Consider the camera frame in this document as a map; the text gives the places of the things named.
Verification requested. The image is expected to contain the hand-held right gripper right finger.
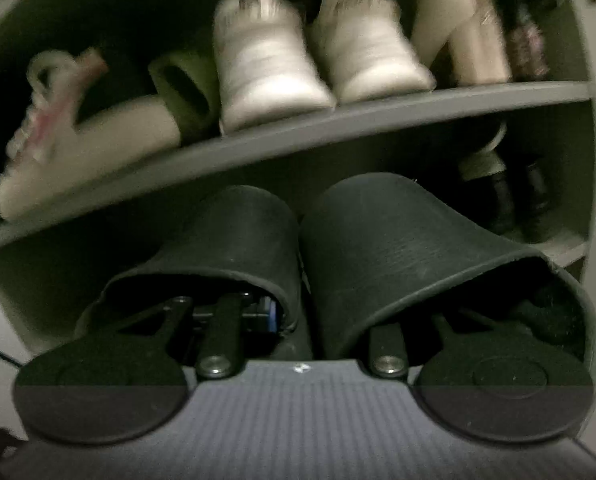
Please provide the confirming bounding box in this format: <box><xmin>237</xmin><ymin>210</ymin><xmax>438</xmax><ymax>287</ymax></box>
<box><xmin>369</xmin><ymin>312</ymin><xmax>544</xmax><ymax>378</ymax></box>

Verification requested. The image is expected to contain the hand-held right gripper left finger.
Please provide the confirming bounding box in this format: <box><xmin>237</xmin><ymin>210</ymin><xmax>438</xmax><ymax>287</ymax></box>
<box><xmin>78</xmin><ymin>294</ymin><xmax>281</xmax><ymax>378</ymax></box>

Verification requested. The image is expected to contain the black slide sandal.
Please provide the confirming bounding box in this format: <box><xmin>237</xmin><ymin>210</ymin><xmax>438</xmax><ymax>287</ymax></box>
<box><xmin>75</xmin><ymin>185</ymin><xmax>311</xmax><ymax>361</ymax></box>
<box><xmin>298</xmin><ymin>172</ymin><xmax>596</xmax><ymax>396</ymax></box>

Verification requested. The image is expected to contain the grey shoe cabinet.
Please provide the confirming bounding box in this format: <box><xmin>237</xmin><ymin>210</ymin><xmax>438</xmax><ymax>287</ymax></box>
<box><xmin>0</xmin><ymin>0</ymin><xmax>596</xmax><ymax>356</ymax></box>

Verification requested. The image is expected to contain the chunky white lace-up sneaker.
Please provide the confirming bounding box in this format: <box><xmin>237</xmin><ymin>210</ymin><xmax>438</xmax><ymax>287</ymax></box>
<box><xmin>213</xmin><ymin>0</ymin><xmax>337</xmax><ymax>135</ymax></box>
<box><xmin>310</xmin><ymin>0</ymin><xmax>436</xmax><ymax>105</ymax></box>

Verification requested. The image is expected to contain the black boot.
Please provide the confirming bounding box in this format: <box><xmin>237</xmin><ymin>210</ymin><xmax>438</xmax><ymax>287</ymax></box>
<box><xmin>483</xmin><ymin>170</ymin><xmax>516</xmax><ymax>233</ymax></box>
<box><xmin>520</xmin><ymin>160</ymin><xmax>554</xmax><ymax>243</ymax></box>

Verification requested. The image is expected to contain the beige sock-like shoe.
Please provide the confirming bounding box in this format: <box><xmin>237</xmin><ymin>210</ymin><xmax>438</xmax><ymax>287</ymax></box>
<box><xmin>458</xmin><ymin>120</ymin><xmax>509</xmax><ymax>181</ymax></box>

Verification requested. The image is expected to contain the olive green slipper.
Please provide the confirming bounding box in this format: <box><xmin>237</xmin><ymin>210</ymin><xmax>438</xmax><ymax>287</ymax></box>
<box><xmin>148</xmin><ymin>50</ymin><xmax>221</xmax><ymax>143</ymax></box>

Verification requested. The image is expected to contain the white and pink sneaker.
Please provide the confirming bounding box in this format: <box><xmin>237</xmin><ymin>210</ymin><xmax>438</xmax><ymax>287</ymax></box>
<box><xmin>0</xmin><ymin>47</ymin><xmax>181</xmax><ymax>222</ymax></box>

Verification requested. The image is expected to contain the dark patterned shoe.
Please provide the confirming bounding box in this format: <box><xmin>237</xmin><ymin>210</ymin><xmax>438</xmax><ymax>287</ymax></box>
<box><xmin>498</xmin><ymin>0</ymin><xmax>596</xmax><ymax>81</ymax></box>

